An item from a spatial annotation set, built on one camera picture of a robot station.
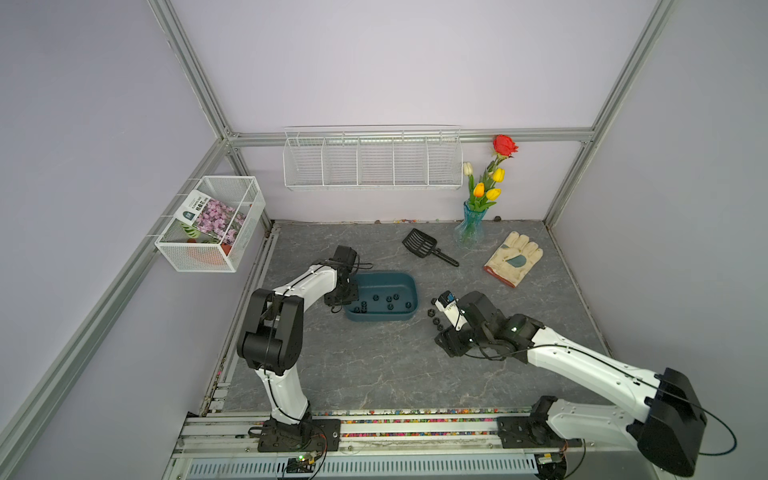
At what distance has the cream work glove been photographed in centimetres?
107

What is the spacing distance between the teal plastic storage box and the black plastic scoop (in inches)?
5.0

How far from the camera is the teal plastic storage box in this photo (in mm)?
943

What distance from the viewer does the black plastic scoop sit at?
1.12 metres

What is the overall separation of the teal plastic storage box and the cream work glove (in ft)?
1.00
